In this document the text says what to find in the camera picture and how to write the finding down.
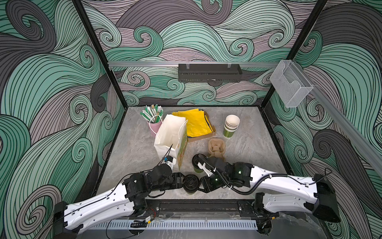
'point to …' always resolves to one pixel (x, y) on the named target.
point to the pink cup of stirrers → (152, 114)
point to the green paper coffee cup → (198, 170)
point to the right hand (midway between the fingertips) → (199, 189)
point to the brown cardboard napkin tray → (191, 139)
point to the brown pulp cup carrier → (217, 147)
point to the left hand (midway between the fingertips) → (186, 180)
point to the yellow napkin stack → (197, 123)
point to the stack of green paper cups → (231, 125)
